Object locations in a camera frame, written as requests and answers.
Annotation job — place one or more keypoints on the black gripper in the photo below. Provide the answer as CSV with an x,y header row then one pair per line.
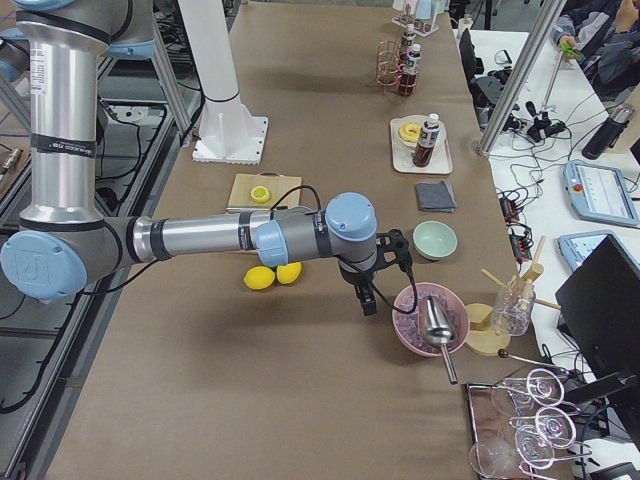
x,y
353,276

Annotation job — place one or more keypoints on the cream serving tray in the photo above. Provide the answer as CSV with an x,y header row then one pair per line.
x,y
440,163

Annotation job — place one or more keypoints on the tea bottle front of rack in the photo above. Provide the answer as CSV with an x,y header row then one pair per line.
x,y
410,70

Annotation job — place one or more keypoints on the tea bottle of rack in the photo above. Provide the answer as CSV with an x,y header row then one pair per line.
x,y
407,38
410,70

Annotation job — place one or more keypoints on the tea bottle back of rack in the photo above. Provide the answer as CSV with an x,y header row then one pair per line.
x,y
407,38

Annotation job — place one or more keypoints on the pink bowl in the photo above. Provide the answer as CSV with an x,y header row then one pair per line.
x,y
406,325

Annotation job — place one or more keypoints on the yellow lemon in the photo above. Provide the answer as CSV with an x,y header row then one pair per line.
x,y
289,273
259,278

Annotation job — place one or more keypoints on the metal ice scoop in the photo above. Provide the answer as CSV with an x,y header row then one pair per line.
x,y
436,330

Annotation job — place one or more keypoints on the mint green bowl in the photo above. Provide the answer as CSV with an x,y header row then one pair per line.
x,y
434,240

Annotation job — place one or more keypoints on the grey folded cloth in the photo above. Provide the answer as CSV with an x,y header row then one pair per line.
x,y
435,197

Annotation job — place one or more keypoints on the wooden mug tree stand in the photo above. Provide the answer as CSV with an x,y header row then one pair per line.
x,y
492,327

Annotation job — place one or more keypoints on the half lemon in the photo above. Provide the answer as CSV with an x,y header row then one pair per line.
x,y
260,194

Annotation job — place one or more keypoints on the glass mug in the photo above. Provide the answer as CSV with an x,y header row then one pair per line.
x,y
512,310

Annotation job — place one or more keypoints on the wooden cutting board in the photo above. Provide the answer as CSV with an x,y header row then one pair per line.
x,y
239,199

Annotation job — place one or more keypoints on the glazed donut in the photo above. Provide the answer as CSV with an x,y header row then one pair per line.
x,y
409,132

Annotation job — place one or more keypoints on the white plate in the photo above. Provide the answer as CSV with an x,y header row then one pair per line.
x,y
396,122

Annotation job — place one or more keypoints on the black monitor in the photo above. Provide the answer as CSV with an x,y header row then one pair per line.
x,y
600,306

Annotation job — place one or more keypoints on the blue teach pendant tablet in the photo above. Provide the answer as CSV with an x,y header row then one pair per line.
x,y
599,193

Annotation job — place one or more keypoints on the black thermos bottle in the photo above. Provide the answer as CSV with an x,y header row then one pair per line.
x,y
609,131

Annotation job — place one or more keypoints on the aluminium frame post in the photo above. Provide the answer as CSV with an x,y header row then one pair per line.
x,y
543,25

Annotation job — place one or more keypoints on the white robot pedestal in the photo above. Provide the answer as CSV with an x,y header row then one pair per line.
x,y
228,132

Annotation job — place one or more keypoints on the copper wire bottle rack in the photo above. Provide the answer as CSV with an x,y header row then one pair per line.
x,y
388,66

